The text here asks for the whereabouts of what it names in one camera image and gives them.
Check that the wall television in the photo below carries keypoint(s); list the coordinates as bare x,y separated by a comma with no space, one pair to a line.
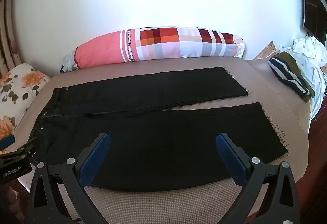
313,9

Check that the floral pillow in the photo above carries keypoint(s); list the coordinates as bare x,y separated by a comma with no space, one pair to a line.
18,91

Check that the white printed cloth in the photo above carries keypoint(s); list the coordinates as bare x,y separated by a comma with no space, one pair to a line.
310,48

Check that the bed with beige sheet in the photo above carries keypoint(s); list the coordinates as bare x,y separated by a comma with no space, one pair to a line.
178,204

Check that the pink checked bolster pillow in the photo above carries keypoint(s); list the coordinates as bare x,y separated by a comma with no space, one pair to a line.
153,45

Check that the dark striped garment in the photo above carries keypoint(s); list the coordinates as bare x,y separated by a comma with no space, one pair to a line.
286,72

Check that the olive green garment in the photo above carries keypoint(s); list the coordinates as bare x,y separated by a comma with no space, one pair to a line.
291,60

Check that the black pants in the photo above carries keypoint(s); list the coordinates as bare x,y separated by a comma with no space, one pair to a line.
153,142

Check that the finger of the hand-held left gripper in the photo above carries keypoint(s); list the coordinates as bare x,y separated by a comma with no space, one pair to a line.
6,142
26,148

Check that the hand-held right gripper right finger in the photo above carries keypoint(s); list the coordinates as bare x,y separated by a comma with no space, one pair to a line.
229,157

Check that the cardboard box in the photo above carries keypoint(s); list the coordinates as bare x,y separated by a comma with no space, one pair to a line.
265,51

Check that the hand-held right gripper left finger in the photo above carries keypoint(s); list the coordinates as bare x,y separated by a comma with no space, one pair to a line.
97,152

